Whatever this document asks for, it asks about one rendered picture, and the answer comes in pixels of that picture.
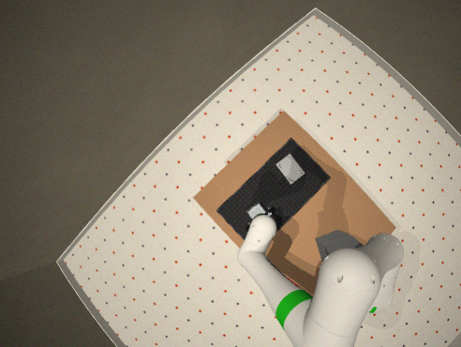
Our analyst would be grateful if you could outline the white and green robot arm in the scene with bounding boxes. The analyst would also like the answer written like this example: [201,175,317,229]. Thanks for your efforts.
[237,214,404,347]

